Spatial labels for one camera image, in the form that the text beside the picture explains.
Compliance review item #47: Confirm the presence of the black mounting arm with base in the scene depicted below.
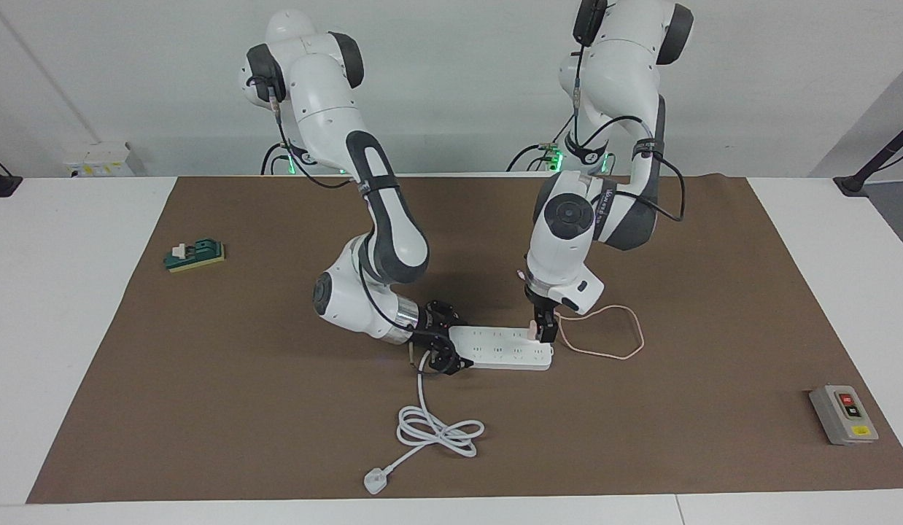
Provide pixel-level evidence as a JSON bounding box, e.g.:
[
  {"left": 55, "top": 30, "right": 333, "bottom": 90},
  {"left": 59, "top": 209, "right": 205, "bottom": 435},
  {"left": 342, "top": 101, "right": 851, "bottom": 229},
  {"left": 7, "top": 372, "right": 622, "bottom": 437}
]
[{"left": 834, "top": 117, "right": 903, "bottom": 196}]

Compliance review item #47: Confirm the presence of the green knife switch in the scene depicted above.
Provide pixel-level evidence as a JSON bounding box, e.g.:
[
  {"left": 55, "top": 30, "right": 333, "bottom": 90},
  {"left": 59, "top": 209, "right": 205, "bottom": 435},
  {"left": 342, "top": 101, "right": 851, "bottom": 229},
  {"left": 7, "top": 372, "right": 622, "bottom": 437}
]
[{"left": 164, "top": 239, "right": 226, "bottom": 274}]

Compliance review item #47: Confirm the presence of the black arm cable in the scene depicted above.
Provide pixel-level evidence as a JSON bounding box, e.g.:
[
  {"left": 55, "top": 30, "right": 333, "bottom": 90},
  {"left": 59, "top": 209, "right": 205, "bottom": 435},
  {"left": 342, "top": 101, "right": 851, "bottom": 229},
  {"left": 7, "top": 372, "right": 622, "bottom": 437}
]
[
  {"left": 268, "top": 80, "right": 405, "bottom": 336},
  {"left": 570, "top": 29, "right": 687, "bottom": 222}
]

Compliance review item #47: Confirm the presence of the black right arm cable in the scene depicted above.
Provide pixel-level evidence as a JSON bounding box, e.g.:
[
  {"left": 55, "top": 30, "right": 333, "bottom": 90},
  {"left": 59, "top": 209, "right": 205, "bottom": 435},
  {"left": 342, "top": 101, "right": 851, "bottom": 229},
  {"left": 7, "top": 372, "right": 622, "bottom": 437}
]
[{"left": 268, "top": 80, "right": 405, "bottom": 336}]

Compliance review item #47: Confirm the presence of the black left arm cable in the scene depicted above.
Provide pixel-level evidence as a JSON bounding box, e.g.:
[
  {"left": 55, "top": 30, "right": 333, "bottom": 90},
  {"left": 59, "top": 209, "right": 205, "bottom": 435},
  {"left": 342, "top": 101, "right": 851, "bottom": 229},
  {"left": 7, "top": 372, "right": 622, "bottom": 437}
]
[{"left": 570, "top": 29, "right": 687, "bottom": 222}]

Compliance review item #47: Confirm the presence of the white power strip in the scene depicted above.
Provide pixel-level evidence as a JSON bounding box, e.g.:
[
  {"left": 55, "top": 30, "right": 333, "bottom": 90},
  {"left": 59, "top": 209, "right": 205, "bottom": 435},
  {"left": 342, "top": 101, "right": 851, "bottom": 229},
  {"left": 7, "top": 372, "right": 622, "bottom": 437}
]
[{"left": 449, "top": 325, "right": 554, "bottom": 371}]

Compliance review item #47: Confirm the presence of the white power cord with plug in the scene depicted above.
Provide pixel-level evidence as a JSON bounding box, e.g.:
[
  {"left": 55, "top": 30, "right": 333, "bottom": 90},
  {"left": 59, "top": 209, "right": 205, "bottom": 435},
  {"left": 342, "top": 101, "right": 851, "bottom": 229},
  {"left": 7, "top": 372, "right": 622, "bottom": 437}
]
[{"left": 364, "top": 350, "right": 486, "bottom": 496}]

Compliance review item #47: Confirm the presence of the white wall power box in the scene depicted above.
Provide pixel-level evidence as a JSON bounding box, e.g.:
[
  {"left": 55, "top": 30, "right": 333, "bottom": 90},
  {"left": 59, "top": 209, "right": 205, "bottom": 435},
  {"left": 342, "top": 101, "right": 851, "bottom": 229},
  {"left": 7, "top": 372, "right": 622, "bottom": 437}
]
[{"left": 63, "top": 142, "right": 135, "bottom": 178}]

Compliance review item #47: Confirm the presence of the pink charging cable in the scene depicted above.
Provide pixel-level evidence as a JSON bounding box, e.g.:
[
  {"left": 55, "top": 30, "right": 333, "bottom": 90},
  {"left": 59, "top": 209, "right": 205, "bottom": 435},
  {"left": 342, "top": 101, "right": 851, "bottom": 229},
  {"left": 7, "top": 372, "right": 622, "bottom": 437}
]
[{"left": 517, "top": 270, "right": 645, "bottom": 360}]

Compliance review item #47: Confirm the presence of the brown table mat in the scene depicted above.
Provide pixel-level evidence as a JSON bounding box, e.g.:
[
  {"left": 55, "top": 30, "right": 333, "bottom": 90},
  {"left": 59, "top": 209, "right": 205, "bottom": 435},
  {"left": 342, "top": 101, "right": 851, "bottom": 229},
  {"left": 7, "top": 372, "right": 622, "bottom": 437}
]
[{"left": 26, "top": 175, "right": 903, "bottom": 504}]

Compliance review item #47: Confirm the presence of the grey push-button box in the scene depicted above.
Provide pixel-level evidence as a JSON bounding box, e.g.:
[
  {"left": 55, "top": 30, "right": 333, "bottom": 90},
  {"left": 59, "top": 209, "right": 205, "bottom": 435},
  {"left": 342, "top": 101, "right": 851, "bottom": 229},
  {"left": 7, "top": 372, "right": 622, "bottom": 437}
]
[{"left": 809, "top": 384, "right": 880, "bottom": 446}]

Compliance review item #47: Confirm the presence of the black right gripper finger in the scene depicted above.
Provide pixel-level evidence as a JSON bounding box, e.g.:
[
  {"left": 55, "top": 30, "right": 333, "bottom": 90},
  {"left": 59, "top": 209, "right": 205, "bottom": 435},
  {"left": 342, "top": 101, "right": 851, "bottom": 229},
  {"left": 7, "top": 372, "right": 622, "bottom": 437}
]
[
  {"left": 430, "top": 299, "right": 468, "bottom": 329},
  {"left": 421, "top": 343, "right": 474, "bottom": 376}
]

